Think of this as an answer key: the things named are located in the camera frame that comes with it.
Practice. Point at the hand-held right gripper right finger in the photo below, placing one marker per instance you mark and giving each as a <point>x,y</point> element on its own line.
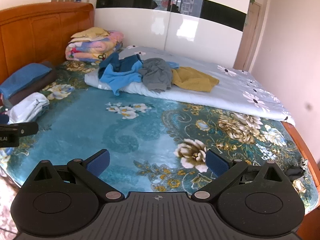
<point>216,163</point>

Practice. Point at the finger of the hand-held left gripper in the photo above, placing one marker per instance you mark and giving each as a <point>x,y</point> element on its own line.
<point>27,128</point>

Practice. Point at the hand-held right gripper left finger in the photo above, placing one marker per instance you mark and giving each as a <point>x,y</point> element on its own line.
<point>98,162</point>

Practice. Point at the grey sweatpants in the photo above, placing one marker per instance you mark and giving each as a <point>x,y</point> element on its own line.
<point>156,73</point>

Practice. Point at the folded white cloth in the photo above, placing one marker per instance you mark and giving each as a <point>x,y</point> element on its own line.
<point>28,108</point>

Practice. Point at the teal floral blanket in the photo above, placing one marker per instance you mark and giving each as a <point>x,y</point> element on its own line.
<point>140,135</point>

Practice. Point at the folded blue cloth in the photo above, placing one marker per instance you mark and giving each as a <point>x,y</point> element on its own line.
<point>23,78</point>

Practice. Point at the white daisy print duvet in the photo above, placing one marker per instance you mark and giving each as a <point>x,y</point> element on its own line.
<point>245,92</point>

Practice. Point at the black cloth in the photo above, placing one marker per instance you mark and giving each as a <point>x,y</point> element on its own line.
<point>294,173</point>

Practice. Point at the mustard yellow sweater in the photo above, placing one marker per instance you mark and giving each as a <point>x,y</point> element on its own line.
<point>193,80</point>

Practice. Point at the blue two-tone sweater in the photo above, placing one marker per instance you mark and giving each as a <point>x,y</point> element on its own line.
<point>120,71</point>

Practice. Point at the wooden headboard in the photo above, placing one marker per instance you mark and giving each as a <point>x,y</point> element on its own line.
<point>32,35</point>

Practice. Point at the folded pastel floral quilt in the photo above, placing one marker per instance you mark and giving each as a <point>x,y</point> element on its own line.
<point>92,48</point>

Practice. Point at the pale yellow folded cloth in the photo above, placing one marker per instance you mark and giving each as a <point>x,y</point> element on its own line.
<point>90,33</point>

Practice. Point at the light wooden door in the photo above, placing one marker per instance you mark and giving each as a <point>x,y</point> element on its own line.
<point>252,35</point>

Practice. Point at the white glossy wardrobe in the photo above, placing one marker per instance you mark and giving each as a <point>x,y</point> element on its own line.
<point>175,17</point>

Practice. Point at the wooden bed frame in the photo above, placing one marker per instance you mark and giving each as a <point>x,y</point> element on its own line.
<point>303,145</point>

